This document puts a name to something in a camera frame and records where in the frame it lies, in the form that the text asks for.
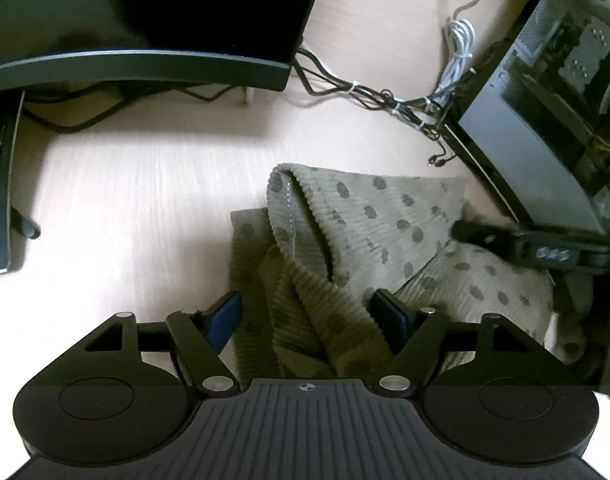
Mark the black curved monitor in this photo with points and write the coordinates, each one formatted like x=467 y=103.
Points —
x=249 y=43

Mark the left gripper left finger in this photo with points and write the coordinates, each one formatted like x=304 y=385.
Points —
x=199 y=338

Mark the white glass computer case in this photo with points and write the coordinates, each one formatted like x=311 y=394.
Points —
x=534 y=120

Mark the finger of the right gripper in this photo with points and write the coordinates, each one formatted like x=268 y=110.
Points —
x=497 y=240

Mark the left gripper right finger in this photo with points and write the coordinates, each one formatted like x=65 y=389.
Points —
x=414 y=339

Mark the brown polka dot garment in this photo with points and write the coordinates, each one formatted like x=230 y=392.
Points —
x=308 y=263

